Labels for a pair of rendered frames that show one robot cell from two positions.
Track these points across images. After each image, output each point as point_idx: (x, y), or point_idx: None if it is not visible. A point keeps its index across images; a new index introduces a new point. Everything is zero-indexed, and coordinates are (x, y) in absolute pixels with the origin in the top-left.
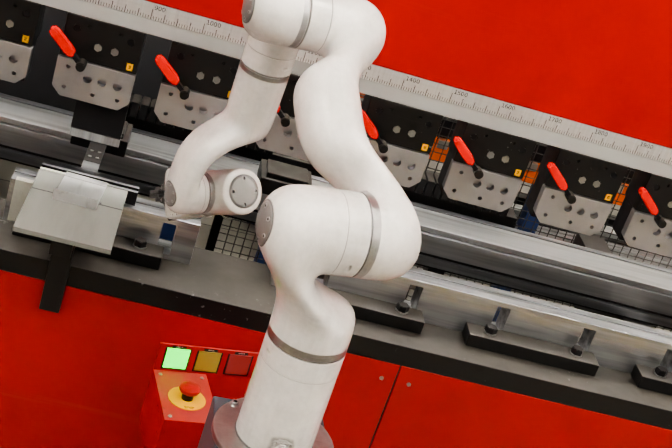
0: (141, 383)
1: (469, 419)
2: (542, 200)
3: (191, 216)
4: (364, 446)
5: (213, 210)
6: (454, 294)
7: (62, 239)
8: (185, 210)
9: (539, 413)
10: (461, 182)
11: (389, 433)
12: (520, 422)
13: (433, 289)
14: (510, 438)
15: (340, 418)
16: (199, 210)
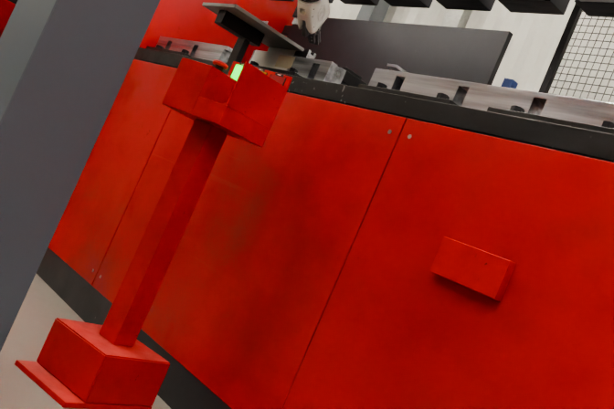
0: (243, 152)
1: (456, 174)
2: None
3: (300, 5)
4: (363, 209)
5: None
6: (494, 89)
7: (218, 4)
8: None
9: (528, 162)
10: None
11: (385, 194)
12: (506, 175)
13: (477, 88)
14: (494, 198)
15: (351, 177)
16: None
